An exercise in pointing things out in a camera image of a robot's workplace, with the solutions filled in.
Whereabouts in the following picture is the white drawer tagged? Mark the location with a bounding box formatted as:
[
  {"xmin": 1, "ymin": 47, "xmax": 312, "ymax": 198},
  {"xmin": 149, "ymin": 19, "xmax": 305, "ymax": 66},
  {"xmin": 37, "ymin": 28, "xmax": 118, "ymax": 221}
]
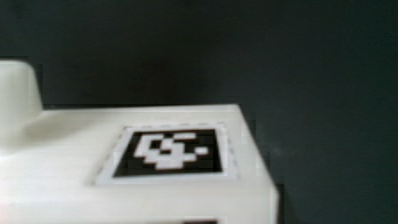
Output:
[{"xmin": 0, "ymin": 60, "xmax": 278, "ymax": 224}]

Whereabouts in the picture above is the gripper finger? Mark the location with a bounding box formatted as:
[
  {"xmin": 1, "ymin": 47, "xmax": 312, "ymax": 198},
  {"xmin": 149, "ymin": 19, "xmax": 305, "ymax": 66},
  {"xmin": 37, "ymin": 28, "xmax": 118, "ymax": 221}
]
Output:
[{"xmin": 182, "ymin": 219, "xmax": 218, "ymax": 224}]

